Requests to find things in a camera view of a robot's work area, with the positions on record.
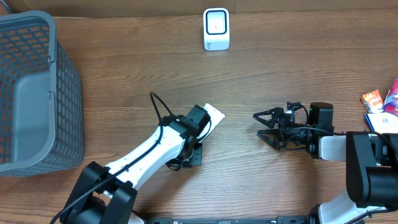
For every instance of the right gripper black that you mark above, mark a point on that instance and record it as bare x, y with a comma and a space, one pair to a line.
282, 117

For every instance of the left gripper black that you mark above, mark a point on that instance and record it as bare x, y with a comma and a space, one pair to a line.
196, 160

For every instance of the white tube gold cap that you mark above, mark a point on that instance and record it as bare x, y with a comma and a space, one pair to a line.
215, 118

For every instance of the orange white sticker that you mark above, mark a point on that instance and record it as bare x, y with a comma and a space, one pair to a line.
373, 102

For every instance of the orange cream snack bag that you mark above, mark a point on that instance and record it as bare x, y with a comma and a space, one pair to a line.
382, 122

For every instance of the red purple tissue pack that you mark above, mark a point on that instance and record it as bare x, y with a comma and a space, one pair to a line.
390, 102

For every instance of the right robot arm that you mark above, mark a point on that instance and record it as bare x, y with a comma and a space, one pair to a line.
370, 159

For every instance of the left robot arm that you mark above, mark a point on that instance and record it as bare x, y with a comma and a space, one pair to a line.
106, 194

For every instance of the white barcode scanner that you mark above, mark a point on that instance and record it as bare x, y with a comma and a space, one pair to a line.
216, 29

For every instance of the dark grey plastic basket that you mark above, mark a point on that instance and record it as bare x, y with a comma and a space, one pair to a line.
41, 98

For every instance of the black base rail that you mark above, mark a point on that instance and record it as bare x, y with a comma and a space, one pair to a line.
233, 221

